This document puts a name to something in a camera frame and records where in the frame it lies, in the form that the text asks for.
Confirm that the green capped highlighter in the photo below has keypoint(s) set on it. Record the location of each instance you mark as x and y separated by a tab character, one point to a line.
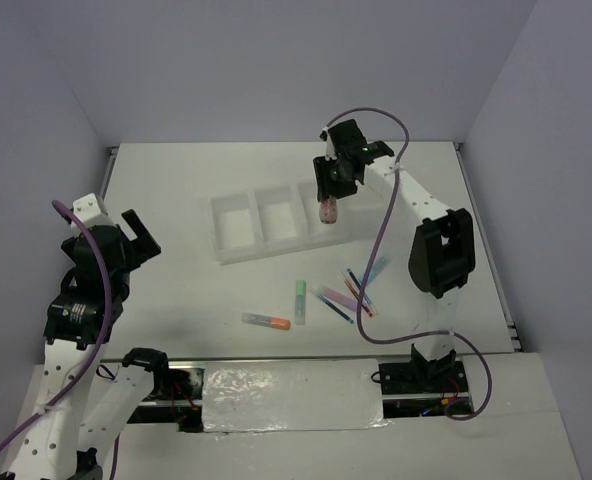
300	302

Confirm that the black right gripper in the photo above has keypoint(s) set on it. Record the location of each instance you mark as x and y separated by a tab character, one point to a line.
325	186

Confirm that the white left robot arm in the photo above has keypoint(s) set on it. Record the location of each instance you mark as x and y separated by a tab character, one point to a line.
65	437

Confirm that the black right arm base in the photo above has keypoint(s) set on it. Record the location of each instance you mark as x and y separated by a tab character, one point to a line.
416	376

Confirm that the pink capped glue bottle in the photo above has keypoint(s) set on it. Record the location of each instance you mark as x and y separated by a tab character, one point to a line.
328	211

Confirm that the orange capped highlighter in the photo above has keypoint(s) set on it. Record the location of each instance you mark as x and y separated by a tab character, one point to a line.
265	321

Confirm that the red pen refill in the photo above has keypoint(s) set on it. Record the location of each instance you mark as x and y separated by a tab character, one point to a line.
355	292

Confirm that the purple highlighter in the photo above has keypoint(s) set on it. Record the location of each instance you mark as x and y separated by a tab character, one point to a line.
349	303

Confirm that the silver foil tape sheet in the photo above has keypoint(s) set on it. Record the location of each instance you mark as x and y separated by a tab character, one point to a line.
323	395

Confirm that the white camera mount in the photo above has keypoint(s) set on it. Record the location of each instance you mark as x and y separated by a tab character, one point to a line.
330	152
91	211

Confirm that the blue highlighter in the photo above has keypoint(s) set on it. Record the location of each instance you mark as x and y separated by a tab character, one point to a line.
378	267

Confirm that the aluminium table edge rail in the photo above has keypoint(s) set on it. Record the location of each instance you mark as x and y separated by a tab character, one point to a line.
509	320

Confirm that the white three-compartment tray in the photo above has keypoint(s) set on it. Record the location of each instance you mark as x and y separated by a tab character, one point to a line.
269	221

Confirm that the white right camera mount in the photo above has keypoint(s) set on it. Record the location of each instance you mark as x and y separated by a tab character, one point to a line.
330	152

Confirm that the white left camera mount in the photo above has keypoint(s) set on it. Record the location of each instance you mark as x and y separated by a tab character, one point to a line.
91	211

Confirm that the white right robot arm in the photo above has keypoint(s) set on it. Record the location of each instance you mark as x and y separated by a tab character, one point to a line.
442	247

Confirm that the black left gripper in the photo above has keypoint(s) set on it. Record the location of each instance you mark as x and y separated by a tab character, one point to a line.
144	246

